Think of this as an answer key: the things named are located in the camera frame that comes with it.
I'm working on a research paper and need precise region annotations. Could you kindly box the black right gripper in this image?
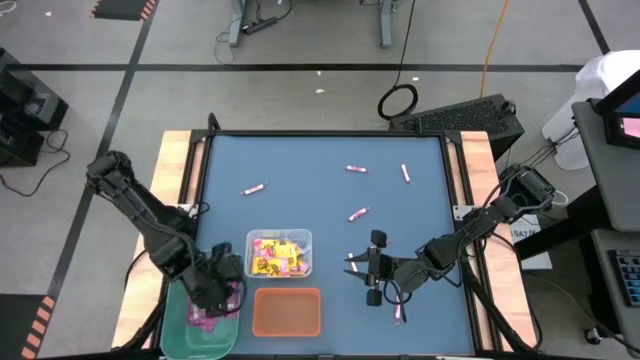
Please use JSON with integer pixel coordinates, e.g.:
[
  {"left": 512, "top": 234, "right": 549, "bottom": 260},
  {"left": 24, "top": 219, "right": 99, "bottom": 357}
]
[{"left": 343, "top": 230, "right": 399, "bottom": 306}]

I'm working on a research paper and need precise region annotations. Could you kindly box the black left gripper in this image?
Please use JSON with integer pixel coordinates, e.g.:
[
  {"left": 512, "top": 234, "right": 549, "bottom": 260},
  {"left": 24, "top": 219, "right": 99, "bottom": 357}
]
[{"left": 187, "top": 242, "right": 246, "bottom": 317}]

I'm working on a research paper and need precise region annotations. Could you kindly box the green plastic bin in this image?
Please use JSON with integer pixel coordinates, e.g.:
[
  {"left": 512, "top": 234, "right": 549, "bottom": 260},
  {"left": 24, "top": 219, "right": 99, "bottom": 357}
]
[{"left": 159, "top": 249, "right": 242, "bottom": 360}]

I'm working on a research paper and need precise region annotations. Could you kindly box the clear plastic bin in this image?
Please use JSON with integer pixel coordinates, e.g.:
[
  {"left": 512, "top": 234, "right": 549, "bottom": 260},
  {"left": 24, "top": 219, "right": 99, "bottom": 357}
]
[{"left": 243, "top": 228, "right": 314, "bottom": 279}]

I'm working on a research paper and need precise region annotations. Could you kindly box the orange plastic bin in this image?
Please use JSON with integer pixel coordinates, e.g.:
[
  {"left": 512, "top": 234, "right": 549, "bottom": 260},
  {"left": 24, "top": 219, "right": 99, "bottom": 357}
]
[{"left": 252, "top": 287, "right": 323, "bottom": 338}]

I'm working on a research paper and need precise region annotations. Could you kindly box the white paper label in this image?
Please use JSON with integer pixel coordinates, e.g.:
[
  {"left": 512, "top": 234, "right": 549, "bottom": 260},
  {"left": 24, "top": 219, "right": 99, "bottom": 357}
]
[{"left": 509, "top": 219, "right": 554, "bottom": 271}]

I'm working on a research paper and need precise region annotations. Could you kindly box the black computer tower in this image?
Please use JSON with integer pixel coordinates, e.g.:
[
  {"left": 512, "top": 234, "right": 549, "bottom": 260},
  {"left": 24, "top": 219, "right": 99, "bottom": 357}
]
[{"left": 388, "top": 93, "right": 526, "bottom": 162}]

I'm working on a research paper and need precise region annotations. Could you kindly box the black orange striped floor mat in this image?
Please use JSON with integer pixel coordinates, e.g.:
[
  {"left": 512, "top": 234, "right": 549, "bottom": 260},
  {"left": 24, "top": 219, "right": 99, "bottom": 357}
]
[
  {"left": 89, "top": 0, "right": 160, "bottom": 22},
  {"left": 0, "top": 293, "right": 57, "bottom": 360}
]

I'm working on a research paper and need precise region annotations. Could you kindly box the grey desk leg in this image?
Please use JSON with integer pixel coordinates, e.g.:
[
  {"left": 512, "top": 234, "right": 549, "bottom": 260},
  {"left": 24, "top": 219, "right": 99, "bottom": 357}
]
[
  {"left": 377, "top": 0, "right": 396, "bottom": 50},
  {"left": 228, "top": 0, "right": 247, "bottom": 49}
]

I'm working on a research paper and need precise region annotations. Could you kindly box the black equipment cart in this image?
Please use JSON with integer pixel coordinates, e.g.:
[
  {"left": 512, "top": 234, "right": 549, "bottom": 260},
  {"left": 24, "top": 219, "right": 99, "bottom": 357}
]
[{"left": 0, "top": 47, "right": 70, "bottom": 169}]

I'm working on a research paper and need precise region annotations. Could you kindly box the grey desk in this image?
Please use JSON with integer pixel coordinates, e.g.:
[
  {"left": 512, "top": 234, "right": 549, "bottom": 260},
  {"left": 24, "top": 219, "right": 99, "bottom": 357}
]
[{"left": 571, "top": 99, "right": 640, "bottom": 359}]

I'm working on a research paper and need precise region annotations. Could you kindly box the black power strip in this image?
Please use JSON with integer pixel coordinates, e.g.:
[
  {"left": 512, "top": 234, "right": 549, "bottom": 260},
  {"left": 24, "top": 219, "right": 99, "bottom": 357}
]
[{"left": 241, "top": 16, "right": 279, "bottom": 36}]

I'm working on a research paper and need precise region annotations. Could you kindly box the black keyboard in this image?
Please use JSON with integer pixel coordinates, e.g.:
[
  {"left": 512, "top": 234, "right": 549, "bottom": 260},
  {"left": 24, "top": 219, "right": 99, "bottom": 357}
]
[{"left": 607, "top": 248, "right": 640, "bottom": 309}]

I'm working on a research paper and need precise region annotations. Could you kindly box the black computer monitor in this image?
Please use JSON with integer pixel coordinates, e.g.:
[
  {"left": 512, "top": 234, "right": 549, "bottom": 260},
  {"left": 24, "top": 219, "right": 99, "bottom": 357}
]
[{"left": 592, "top": 69, "right": 640, "bottom": 151}]

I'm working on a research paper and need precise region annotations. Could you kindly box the white fabric cover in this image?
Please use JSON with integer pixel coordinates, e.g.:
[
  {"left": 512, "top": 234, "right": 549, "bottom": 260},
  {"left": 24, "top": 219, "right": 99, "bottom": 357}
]
[{"left": 541, "top": 49, "right": 640, "bottom": 171}]

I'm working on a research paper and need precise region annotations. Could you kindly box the black aluminium table frame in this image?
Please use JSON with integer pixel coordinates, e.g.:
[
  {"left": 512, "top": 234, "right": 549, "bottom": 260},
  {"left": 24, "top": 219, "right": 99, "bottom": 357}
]
[{"left": 117, "top": 112, "right": 544, "bottom": 360}]

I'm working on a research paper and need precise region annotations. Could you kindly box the black hanging power cable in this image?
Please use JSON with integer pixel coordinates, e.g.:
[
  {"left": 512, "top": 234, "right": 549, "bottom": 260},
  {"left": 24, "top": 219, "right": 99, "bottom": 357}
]
[{"left": 376, "top": 0, "right": 419, "bottom": 121}]

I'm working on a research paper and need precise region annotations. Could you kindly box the black cable bundle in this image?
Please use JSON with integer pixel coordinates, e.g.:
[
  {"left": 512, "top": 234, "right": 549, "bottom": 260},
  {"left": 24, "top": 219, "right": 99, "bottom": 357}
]
[{"left": 517, "top": 127, "right": 581, "bottom": 174}]

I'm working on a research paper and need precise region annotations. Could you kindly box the yellow hanging cable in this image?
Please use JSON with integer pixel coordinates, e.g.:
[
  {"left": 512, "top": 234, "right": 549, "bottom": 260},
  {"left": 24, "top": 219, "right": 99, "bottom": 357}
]
[{"left": 479, "top": 0, "right": 511, "bottom": 99}]

